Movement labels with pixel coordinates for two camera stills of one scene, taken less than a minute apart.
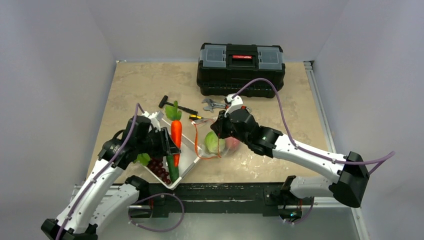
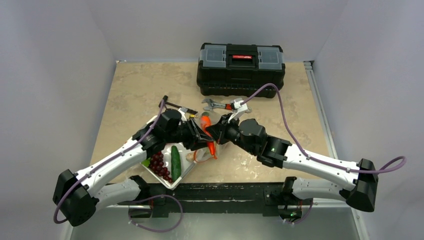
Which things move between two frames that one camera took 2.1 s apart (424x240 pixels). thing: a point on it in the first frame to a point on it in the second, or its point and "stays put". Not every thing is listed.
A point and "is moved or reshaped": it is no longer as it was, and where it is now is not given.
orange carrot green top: x=173 y=113 is moved or reshaped
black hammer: x=163 y=101 stays put
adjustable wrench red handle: x=213 y=105 stays put
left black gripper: x=166 y=143 to x=197 y=137
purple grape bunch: x=156 y=166 stays put
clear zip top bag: x=210 y=145 is moved or reshaped
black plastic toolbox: x=225 y=69 stays put
